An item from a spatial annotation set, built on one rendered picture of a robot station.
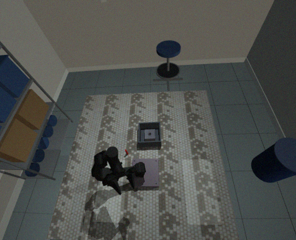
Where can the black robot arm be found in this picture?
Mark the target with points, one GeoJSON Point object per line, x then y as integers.
{"type": "Point", "coordinates": [99, 171]}

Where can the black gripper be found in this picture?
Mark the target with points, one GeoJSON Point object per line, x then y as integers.
{"type": "Point", "coordinates": [118, 171]}

